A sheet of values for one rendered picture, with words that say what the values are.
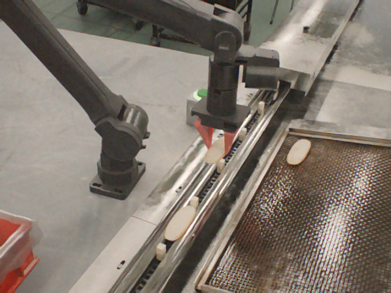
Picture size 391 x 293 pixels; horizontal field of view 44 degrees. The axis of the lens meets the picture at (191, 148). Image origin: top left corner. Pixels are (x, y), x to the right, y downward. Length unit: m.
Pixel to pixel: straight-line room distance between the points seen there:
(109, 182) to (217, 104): 0.30
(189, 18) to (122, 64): 0.75
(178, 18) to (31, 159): 0.52
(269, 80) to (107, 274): 0.43
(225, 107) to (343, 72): 0.79
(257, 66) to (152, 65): 0.72
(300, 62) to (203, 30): 0.62
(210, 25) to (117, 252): 0.42
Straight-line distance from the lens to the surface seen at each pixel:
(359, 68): 1.69
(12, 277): 0.88
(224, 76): 0.86
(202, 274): 0.79
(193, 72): 1.50
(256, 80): 0.87
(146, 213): 0.93
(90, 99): 0.94
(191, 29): 0.83
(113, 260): 0.85
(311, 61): 1.42
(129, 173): 1.02
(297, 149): 1.05
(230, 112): 0.91
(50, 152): 1.18
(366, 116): 1.41
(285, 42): 1.52
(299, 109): 1.37
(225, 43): 0.82
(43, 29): 0.91
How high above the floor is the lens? 1.51
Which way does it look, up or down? 36 degrees down
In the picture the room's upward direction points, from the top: 3 degrees clockwise
